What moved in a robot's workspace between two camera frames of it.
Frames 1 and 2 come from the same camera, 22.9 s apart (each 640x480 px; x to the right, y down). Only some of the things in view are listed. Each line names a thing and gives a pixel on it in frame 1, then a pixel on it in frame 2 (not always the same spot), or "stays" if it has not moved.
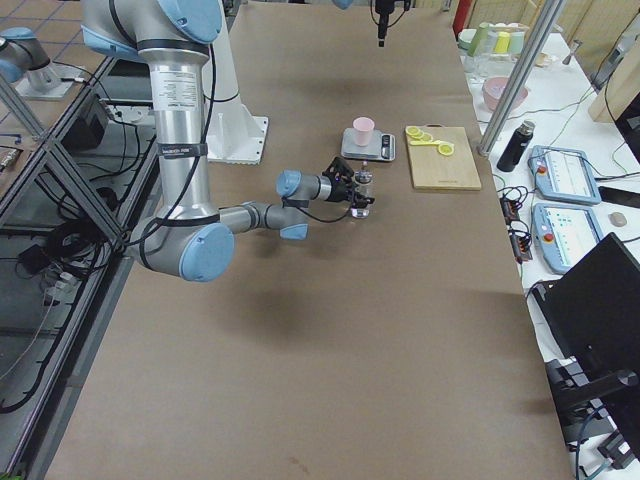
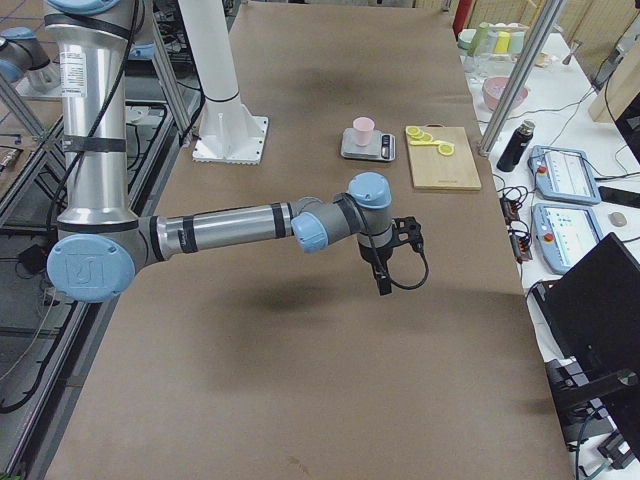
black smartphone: [620, 196] stays
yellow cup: [503, 41] stays
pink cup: [363, 131] stays
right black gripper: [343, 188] → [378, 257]
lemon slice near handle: [446, 149] stays
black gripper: [337, 169] → [406, 230]
